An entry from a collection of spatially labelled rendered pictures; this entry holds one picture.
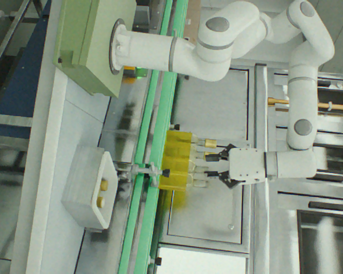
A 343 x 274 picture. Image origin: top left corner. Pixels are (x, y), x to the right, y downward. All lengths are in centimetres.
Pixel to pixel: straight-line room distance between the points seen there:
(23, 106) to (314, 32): 103
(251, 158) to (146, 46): 42
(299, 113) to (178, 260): 69
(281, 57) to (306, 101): 518
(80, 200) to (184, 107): 87
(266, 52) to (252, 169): 526
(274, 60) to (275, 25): 497
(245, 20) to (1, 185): 118
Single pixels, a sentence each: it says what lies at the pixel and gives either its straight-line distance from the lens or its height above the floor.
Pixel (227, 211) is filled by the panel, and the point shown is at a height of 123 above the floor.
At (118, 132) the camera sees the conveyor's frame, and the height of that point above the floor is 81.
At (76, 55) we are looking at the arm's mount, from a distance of 84.
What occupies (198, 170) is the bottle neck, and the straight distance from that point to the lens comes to 134.
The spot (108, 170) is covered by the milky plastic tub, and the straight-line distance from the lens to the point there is 113.
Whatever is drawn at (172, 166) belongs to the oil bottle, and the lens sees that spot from 132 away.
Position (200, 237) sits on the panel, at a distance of 139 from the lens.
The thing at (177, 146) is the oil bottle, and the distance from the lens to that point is 136.
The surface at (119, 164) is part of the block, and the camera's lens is 120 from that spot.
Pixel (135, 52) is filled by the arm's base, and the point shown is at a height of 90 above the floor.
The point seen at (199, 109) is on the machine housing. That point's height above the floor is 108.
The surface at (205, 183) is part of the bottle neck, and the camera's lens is 131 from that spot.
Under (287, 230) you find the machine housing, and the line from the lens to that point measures 150.
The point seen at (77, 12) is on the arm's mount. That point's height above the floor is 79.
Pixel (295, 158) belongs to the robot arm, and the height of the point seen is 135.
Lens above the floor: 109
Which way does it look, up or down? 5 degrees down
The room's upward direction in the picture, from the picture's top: 96 degrees clockwise
